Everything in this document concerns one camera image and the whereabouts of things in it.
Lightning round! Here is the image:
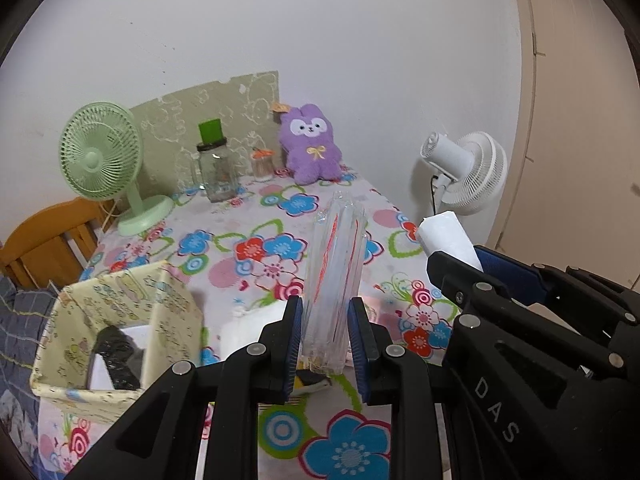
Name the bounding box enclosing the black plastic bag bundle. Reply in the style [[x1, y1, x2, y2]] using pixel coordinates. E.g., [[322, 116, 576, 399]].
[[88, 325, 144, 390]]

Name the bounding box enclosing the clear straw bundle pack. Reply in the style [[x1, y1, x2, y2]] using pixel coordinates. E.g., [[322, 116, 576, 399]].
[[302, 191, 367, 375]]

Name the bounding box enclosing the yellow black sponge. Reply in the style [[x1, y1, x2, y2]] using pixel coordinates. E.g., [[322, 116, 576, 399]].
[[293, 370, 332, 396]]

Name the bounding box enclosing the white floor fan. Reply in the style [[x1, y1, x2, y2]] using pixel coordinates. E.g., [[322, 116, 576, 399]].
[[420, 131, 509, 216]]

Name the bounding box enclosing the white towel roll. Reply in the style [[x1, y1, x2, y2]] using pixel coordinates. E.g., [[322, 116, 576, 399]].
[[219, 300, 286, 361]]

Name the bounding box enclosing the yellow cartoon fabric storage box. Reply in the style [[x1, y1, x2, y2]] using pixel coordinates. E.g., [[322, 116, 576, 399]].
[[29, 261, 203, 424]]

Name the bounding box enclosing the grey plaid pillow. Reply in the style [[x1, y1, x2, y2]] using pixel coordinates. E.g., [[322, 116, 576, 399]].
[[0, 275, 58, 400]]

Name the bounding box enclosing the floral tablecloth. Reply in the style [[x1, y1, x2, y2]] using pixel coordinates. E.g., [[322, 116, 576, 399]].
[[37, 162, 482, 480]]

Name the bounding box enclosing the purple plush bunny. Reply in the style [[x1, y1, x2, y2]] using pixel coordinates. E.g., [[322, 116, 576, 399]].
[[279, 104, 343, 185]]

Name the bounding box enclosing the toothpick holder orange lid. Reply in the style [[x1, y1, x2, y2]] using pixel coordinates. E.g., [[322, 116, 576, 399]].
[[250, 148, 274, 182]]

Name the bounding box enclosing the glass jar with black lid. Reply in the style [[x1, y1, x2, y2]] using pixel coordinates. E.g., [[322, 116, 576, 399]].
[[192, 136, 239, 203]]

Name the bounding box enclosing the green cartoon cardboard panel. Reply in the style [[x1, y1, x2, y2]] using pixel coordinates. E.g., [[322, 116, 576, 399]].
[[131, 70, 283, 197]]

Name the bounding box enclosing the green desk fan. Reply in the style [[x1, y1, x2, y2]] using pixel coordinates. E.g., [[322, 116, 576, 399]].
[[58, 101, 174, 236]]

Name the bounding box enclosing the green plastic cup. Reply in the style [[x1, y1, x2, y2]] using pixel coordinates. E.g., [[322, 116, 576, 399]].
[[198, 118, 224, 144]]

